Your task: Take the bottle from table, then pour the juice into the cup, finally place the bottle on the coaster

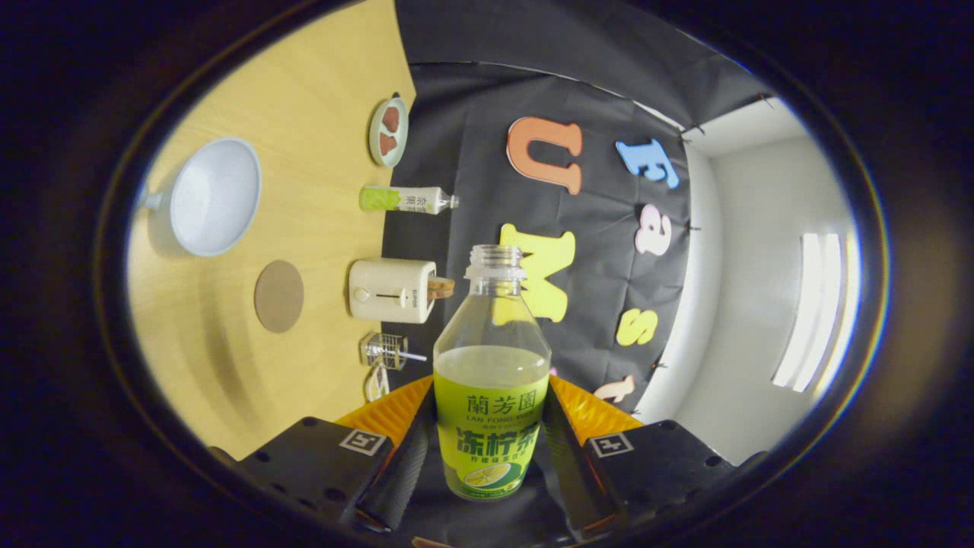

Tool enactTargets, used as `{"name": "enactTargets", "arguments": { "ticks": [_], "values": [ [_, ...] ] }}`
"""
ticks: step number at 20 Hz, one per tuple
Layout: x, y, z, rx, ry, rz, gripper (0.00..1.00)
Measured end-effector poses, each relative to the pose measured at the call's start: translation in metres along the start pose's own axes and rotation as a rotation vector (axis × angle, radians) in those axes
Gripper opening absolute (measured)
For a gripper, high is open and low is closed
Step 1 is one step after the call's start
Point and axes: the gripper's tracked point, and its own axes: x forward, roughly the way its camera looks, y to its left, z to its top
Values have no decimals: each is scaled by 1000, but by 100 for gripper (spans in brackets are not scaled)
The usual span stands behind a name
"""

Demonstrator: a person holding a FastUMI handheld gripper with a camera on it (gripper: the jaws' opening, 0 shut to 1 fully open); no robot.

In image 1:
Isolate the slim capped drink bottle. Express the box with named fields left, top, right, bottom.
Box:
left=359, top=185, right=460, bottom=215

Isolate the ceiling light panel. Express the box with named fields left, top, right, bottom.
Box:
left=771, top=232, right=861, bottom=393

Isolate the small white tray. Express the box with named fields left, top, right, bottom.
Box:
left=364, top=364, right=391, bottom=404

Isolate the pale green plate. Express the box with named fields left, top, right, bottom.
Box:
left=368, top=95, right=409, bottom=168

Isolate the green label juice bottle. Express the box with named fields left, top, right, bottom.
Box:
left=432, top=244, right=552, bottom=502

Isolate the brown round coaster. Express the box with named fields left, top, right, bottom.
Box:
left=253, top=260, right=305, bottom=334

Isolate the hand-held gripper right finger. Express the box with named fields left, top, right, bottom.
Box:
left=544, top=373, right=769, bottom=537

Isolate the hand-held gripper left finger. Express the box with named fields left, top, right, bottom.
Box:
left=209, top=374, right=436, bottom=534

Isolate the wooden table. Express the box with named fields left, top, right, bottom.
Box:
left=126, top=0, right=418, bottom=461

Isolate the white cup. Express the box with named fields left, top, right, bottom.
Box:
left=141, top=137, right=263, bottom=257

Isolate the black backdrop cloth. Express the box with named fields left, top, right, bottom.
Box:
left=380, top=0, right=773, bottom=548

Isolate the white toaster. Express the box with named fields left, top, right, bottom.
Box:
left=348, top=257, right=438, bottom=324

